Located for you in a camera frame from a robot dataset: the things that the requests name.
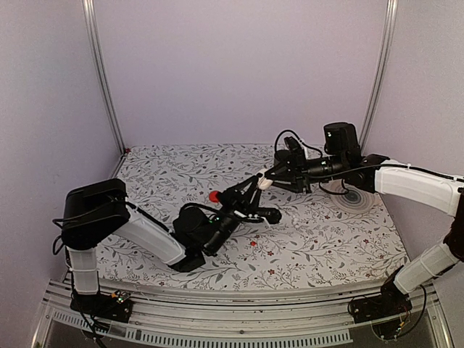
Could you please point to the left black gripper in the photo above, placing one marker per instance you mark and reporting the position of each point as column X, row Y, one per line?
column 238, row 201

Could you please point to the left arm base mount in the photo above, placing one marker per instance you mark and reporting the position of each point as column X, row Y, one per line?
column 103, row 306

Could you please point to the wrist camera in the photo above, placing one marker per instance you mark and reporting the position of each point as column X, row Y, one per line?
column 267, row 215
column 295, row 148

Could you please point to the left aluminium frame post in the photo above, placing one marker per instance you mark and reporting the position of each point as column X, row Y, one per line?
column 97, row 53

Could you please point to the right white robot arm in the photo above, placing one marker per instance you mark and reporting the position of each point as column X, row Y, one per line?
column 374, row 173

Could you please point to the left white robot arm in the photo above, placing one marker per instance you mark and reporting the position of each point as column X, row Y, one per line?
column 95, row 212

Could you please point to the floral patterned table mat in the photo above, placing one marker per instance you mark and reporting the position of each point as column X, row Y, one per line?
column 315, row 244

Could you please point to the beige earbud charging case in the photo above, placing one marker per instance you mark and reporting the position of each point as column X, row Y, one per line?
column 263, row 183

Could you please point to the aluminium frame post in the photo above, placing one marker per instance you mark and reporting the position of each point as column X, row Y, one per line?
column 381, row 68
column 97, row 53

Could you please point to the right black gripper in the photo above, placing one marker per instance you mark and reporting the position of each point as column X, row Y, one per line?
column 297, row 173

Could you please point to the front aluminium rail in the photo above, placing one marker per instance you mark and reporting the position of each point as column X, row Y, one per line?
column 317, row 317

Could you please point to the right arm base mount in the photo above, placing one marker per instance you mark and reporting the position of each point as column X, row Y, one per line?
column 364, row 309

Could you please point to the red earbud charging case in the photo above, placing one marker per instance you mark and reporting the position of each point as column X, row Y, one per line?
column 214, row 196

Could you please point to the dark grey mug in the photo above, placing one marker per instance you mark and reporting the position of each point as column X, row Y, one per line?
column 281, row 157

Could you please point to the right aluminium frame post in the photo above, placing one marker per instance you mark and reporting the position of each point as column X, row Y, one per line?
column 381, row 68

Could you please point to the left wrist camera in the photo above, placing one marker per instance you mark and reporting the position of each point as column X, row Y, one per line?
column 267, row 215

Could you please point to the white ringed coaster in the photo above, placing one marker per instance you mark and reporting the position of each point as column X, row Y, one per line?
column 351, row 199

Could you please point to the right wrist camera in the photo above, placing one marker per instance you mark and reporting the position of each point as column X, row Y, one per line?
column 295, row 148

